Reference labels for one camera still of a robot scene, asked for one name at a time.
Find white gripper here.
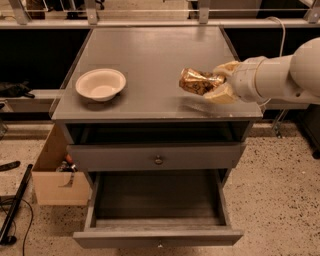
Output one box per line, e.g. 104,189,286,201
203,56,265,104

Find orange soda can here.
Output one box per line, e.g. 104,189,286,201
179,68,226,96

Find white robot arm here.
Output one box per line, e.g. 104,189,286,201
204,38,320,104

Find closed grey top drawer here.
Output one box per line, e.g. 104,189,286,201
67,143,245,172

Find grey wooden drawer cabinet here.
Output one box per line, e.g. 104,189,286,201
49,25,265,178

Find open grey middle drawer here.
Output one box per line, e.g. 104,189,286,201
73,170,243,248

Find white paper bowl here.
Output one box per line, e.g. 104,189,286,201
75,68,126,102

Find items inside cardboard box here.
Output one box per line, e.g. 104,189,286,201
56,154,78,172

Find cardboard box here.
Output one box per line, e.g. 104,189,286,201
32,125,91,206

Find black object on ledge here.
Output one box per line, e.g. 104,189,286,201
0,81,35,98

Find black pole on floor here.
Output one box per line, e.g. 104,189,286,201
0,164,33,245

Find black tool on floor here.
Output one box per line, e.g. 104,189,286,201
0,161,21,172

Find white cable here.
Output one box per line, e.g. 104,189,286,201
258,16,288,108

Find metal rail frame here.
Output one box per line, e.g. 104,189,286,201
0,0,320,29

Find black cable on floor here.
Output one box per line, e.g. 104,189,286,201
0,196,35,256

